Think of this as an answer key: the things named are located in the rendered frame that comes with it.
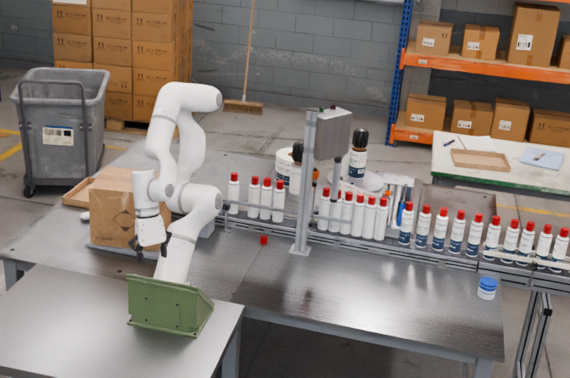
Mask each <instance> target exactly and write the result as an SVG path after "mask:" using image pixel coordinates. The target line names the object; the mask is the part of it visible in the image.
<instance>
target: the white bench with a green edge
mask: <svg viewBox="0 0 570 378"><path fill-rule="evenodd" d="M458 136H468V135H462V134H456V133H449V132H442V131H433V149H432V162H431V174H430V175H432V176H433V178H432V185H438V186H447V187H453V188H454V187H456V186H466V187H472V188H478V189H484V190H490V191H496V192H506V193H512V194H518V195H524V196H530V197H541V198H547V199H552V200H558V201H564V202H570V149H567V148H560V147H549V146H543V145H537V144H530V143H523V142H512V141H506V140H499V139H493V138H491V140H492V141H493V143H494V144H495V145H496V146H497V148H498V149H499V151H500V152H501V153H504V154H505V156H506V158H507V160H508V163H509V164H510V166H511V171H510V173H507V172H499V171H491V170H476V169H468V168H461V167H455V166H454V165H453V162H452V158H451V156H450V149H451V148H459V149H465V148H464V147H463V146H462V144H461V142H460V140H459V138H458ZM454 139H455V141H454V142H452V143H451V144H449V145H448V146H446V147H444V144H445V143H446V142H449V141H451V140H454ZM527 146H529V147H536V148H540V149H544V150H548V151H552V152H557V153H564V154H565V155H564V158H563V160H562V163H561V166H560V168H559V170H558V171H554V170H548V169H543V168H540V167H535V166H532V165H528V164H521V163H518V162H519V159H520V158H521V157H522V155H523V152H524V150H525V148H526V147H527Z"/></svg>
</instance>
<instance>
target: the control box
mask: <svg viewBox="0 0 570 378"><path fill-rule="evenodd" d="M351 121H352V113H351V112H349V111H347V110H344V109H342V108H339V107H336V110H334V111H333V110H330V109H324V113H323V114H321V113H319V114H318V115H317V120H316V138H315V147H314V156H313V158H314V159H316V160H318V161H323V160H327V159H330V158H335V157H338V156H341V155H345V154H348V151H349V137H350V129H351Z"/></svg>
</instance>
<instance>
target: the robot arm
mask: <svg viewBox="0 0 570 378"><path fill-rule="evenodd" d="M221 103H222V95H221V93H220V91H219V90H218V89H216V88H215V87H213V86H208V85H201V84H192V83H182V82H171V83H168V84H166V85H164V86H163V87H162V88H161V89H160V91H159V94H158V96H157V100H156V103H155V106H154V111H153V115H152V118H151V121H150V125H149V128H148V134H147V137H146V141H145V143H144V153H145V154H146V155H147V156H148V157H149V158H152V159H155V160H158V161H159V163H160V173H159V179H157V178H156V174H155V170H154V169H139V170H133V171H132V172H131V183H132V190H133V198H134V206H135V213H136V215H137V218H136V220H135V236H134V237H133V238H132V239H131V240H130V241H129V242H128V245H129V246H130V248H131V249H132V250H133V251H135V252H136V253H137V262H138V263H139V264H144V261H143V253H142V250H143V247H147V246H151V245H154V244H158V243H160V244H161V246H160V255H159V260H158V263H157V266H156V269H155V272H154V279H158V280H162V281H171V282H175V283H180V284H184V285H190V281H189V282H186V279H187V273H188V270H189V266H190V263H191V260H192V256H193V251H194V248H195V245H196V241H197V239H198V234H199V232H200V231H201V230H202V229H203V228H204V227H205V226H206V225H207V224H208V223H209V222H210V221H211V220H212V219H213V218H214V217H215V216H216V215H218V213H219V212H220V210H221V206H222V200H223V199H222V195H221V192H220V191H219V189H217V188H216V187H214V186H210V185H202V184H192V183H190V182H189V181H190V177H191V175H192V173H193V172H195V171H196V170H197V169H199V168H200V166H201V165H202V163H203V162H204V156H205V134H204V131H203V129H202V128H201V127H200V126H199V125H198V124H197V123H196V122H195V120H194V119H193V117H192V112H205V113H208V112H213V111H216V110H217V109H218V108H219V107H220V106H221ZM176 125H177V127H178V130H179V134H180V153H179V159H178V164H177V165H176V161H175V160H174V159H173V157H172V156H171V155H170V151H169V149H170V143H171V139H172V137H173V133H174V130H175V127H176ZM159 202H165V205H166V206H167V208H168V209H169V210H171V211H173V212H176V213H180V214H188V215H187V216H185V217H183V218H182V219H180V220H177V221H175V222H173V223H171V224H170V225H169V227H168V229H167V231H166V230H165V226H164V222H163V219H162V216H161V214H159ZM134 242H136V244H137V246H136V247H135V246H134Z"/></svg>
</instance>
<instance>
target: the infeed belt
mask: <svg viewBox="0 0 570 378"><path fill-rule="evenodd" d="M218 215H222V216H225V210H223V207H221V210H220V212H219V213H218ZM227 217H233V218H237V219H242V220H251V221H255V222H260V223H266V224H270V225H279V226H284V227H288V228H294V229H296V228H297V221H296V220H292V219H287V218H283V222H282V223H274V222H272V215H271V219H270V220H261V219H260V214H259V217H258V218H257V219H250V218H249V217H248V211H242V210H238V214H236V215H230V214H227ZM312 232H317V233H321V234H327V235H332V236H341V237H345V238H350V239H355V240H360V241H365V242H374V243H378V244H383V245H388V246H393V247H402V248H407V249H411V250H417V251H421V252H426V253H435V254H440V255H444V256H450V257H454V258H463V259H468V260H473V261H478V262H479V252H478V256H477V257H476V258H469V257H467V256H466V250H464V249H462V250H461V251H460V254H458V255H454V254H451V253H449V247H445V246H444V248H443V251H442V252H435V251H434V250H432V244H431V243H427V246H426V248H424V249H420V248H417V247H415V241H412V240H410V244H409V245H408V246H402V245H400V244H399V243H398V240H399V238H393V237H389V236H386V237H384V240H383V241H381V242H379V241H375V240H374V239H373V238H372V239H370V240H367V239H364V238H362V237H353V236H351V235H350V234H349V235H347V236H345V235H341V234H340V233H331V232H329V231H328V230H327V231H319V230H318V229H317V224H316V223H313V226H312Z"/></svg>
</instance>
